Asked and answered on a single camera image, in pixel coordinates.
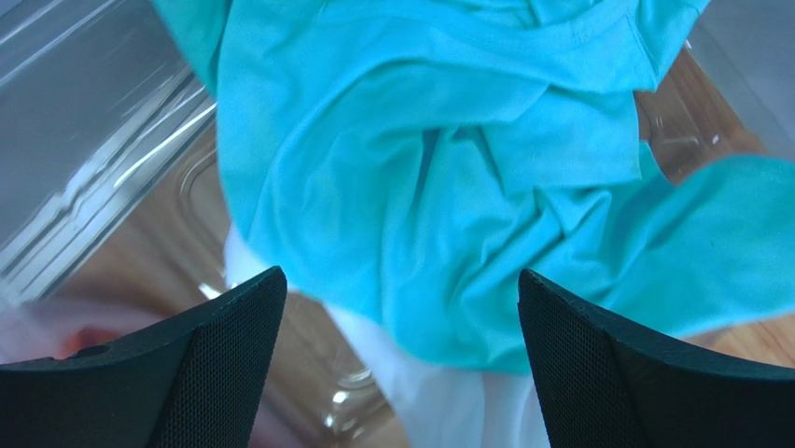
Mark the crumpled white t shirt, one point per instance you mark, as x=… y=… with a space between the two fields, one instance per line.
x=342 y=380

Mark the teal green t shirt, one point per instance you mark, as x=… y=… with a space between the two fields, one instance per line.
x=405 y=160

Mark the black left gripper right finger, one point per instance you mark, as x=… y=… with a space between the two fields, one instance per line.
x=604 y=380

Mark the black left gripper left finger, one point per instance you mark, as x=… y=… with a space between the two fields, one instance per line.
x=192 y=380

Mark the clear plastic bin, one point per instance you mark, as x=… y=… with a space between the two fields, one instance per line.
x=112 y=208

